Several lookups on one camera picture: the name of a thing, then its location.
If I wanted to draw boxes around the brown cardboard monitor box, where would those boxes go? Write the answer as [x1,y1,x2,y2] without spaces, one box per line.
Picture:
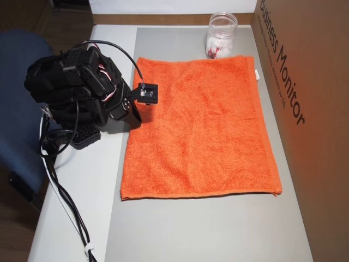
[250,0,349,262]

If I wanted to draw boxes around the blue office chair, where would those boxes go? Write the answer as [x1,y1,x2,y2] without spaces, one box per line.
[0,29,61,211]

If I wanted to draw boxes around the black perforated base clamp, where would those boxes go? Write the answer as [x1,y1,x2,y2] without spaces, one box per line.
[71,125,101,150]

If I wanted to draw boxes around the black cable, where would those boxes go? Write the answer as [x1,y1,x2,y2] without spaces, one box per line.
[39,128,99,262]
[39,130,95,262]

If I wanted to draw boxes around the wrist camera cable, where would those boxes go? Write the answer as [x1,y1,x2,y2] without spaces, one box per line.
[81,40,145,88]

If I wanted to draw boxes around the clear plastic jar white contents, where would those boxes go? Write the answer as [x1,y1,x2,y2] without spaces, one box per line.
[204,11,237,59]

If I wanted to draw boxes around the orange terry towel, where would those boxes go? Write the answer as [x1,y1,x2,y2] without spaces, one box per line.
[119,54,284,202]

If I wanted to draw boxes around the brown cardboard strip panel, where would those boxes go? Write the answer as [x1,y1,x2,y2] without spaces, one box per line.
[91,12,258,27]

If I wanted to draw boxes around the white cable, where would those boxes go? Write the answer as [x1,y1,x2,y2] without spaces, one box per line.
[40,109,91,262]

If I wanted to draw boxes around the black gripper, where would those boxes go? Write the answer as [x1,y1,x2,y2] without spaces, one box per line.
[105,78,143,129]

